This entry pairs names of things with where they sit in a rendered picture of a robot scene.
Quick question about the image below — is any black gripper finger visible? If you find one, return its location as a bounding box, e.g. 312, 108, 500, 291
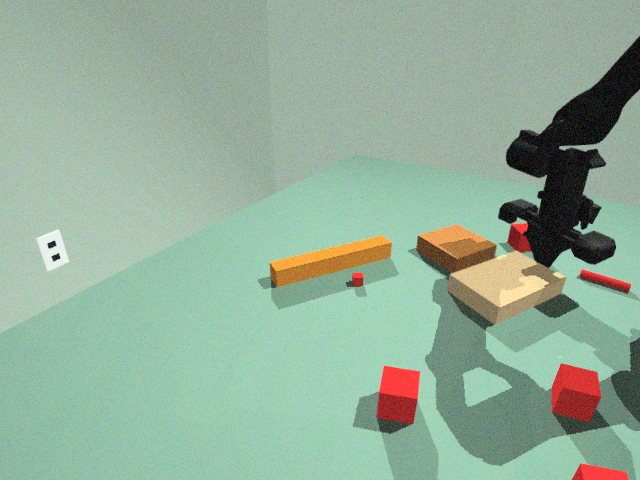
523, 230, 554, 263
540, 240, 572, 268

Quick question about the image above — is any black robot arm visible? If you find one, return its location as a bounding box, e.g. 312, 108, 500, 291
506, 36, 640, 230

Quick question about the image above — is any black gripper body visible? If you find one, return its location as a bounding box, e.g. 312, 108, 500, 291
498, 185, 616, 265

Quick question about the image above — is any orange square block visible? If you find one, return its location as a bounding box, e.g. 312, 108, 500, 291
416, 224, 497, 273

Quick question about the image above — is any orange long rectangular bar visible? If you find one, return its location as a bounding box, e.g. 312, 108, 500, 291
269, 235, 392, 287

